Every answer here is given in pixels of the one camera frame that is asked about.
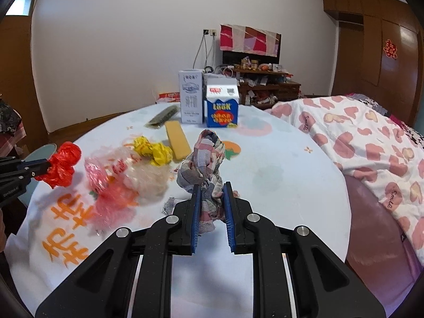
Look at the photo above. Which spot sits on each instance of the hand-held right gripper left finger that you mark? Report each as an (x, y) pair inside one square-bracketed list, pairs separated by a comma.
[(195, 215)]

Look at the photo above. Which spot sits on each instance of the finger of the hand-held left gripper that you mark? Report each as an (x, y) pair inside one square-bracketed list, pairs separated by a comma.
[(29, 175), (33, 165)]

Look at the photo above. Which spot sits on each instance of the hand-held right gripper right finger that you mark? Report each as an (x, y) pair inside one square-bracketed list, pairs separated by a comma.
[(228, 215)]

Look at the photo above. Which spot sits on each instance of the mint green trash bin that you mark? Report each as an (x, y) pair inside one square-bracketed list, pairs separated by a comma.
[(44, 152)]

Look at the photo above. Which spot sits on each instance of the red plastic bag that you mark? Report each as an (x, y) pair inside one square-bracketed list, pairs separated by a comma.
[(61, 165)]

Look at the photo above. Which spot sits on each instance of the plaid cloth rag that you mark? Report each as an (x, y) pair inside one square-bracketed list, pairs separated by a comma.
[(205, 152)]

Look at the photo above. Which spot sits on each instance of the red striped cover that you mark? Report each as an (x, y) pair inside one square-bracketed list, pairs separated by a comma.
[(13, 140)]

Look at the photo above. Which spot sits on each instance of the dark printed cloth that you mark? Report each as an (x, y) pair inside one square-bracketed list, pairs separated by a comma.
[(8, 117)]

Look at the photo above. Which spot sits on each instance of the clear red-printed plastic bag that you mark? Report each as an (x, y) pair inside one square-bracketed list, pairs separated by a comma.
[(142, 179)]

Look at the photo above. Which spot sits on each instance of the yellow crumpled wrapper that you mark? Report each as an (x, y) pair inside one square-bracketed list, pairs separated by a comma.
[(155, 152)]

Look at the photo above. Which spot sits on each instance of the yellow block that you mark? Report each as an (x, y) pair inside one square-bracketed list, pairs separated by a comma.
[(177, 139)]

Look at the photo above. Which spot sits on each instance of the brown wooden door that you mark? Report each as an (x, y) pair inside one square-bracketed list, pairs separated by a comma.
[(16, 73)]

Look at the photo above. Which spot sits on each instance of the blue drink carton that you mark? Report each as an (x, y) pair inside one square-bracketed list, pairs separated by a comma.
[(222, 112)]

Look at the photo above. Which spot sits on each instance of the green seaweed packet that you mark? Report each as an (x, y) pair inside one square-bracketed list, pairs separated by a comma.
[(162, 116)]

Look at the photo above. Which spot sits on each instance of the white milk carton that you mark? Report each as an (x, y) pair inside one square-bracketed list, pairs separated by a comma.
[(190, 99)]

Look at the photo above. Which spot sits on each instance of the red cardboard box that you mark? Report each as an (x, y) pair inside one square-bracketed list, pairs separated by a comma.
[(169, 97)]

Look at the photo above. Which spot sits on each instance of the wooden TV cabinet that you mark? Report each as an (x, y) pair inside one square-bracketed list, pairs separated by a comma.
[(288, 89)]

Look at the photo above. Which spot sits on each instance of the pink cushion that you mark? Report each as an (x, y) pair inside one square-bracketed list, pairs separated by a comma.
[(371, 232)]

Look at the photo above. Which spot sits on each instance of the heart-printed blanket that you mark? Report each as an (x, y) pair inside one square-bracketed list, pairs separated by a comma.
[(364, 139)]

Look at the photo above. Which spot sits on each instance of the transom window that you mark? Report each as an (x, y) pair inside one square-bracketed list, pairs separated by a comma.
[(21, 4)]

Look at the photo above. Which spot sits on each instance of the red and pink cover cloth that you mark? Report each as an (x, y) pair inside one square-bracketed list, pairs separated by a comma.
[(248, 39)]

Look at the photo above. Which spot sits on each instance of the brown wooden wardrobe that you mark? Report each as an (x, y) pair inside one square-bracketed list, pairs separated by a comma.
[(374, 39)]

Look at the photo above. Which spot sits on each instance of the red paper decoration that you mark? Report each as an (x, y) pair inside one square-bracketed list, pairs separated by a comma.
[(391, 49)]

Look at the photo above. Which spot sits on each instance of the wall socket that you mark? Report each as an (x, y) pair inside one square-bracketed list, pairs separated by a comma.
[(209, 32)]

